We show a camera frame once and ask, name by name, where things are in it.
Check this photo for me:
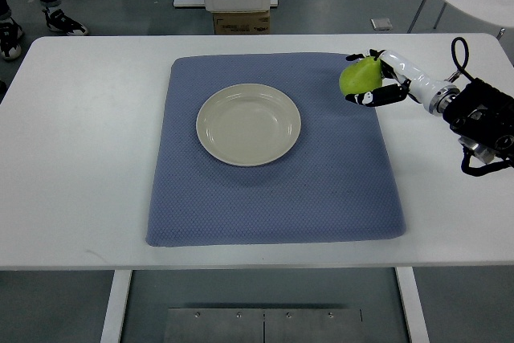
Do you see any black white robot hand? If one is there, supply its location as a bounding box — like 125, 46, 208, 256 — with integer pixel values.
345, 49, 460, 116

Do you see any green pear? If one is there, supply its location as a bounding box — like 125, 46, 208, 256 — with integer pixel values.
339, 56, 382, 96

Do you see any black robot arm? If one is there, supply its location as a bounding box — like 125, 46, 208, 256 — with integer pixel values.
436, 37, 513, 177

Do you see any cream round plate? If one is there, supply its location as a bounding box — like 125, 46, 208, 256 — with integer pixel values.
196, 84, 302, 167

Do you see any grey metal floor plate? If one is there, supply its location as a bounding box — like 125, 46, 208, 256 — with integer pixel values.
164, 308, 365, 342

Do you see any blue textured cloth mat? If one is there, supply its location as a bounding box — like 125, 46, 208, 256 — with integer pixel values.
146, 53, 406, 247

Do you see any cardboard box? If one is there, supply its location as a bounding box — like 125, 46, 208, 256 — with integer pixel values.
212, 10, 271, 35

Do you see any right white table leg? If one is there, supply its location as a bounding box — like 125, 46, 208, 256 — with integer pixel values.
394, 267, 430, 343

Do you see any white table leg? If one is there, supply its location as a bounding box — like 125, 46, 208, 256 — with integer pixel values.
394, 267, 430, 343
100, 270, 133, 343

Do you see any black white sneaker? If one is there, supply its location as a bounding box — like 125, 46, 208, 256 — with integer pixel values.
43, 8, 89, 36
1, 18, 23, 61

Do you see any left white table leg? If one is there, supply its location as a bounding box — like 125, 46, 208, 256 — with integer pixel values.
100, 270, 133, 343

